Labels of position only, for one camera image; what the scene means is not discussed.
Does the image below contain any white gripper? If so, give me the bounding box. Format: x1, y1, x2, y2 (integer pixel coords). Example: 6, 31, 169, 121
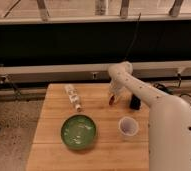
109, 79, 124, 99

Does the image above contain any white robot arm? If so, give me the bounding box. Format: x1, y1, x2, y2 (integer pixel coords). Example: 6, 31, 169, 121
108, 61, 191, 171

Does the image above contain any black small object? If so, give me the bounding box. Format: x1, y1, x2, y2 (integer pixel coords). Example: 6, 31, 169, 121
130, 95, 141, 110

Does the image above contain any clear plastic cup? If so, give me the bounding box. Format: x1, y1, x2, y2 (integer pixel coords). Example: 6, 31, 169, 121
118, 116, 139, 137

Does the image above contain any clear plastic bottle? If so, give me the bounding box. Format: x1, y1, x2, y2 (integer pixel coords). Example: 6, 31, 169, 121
64, 84, 82, 112

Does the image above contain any green bowl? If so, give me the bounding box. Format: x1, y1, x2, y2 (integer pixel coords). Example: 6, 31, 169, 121
61, 115, 97, 150

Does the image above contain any black cable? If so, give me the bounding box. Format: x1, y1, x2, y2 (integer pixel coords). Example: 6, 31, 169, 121
152, 73, 191, 108

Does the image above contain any metal rail frame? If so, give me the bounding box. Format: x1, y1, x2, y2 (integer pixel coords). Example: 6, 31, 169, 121
0, 61, 191, 86

